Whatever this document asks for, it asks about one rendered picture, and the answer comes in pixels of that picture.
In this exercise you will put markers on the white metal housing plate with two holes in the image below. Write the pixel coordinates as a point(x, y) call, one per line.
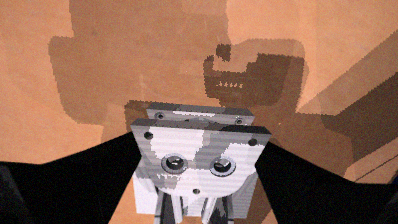
point(199, 145)

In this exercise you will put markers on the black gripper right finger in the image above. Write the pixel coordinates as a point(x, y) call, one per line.
point(300, 192)

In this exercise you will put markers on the blue block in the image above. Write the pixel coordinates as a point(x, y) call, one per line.
point(395, 181)

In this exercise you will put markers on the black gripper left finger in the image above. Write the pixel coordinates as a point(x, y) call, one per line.
point(82, 188)

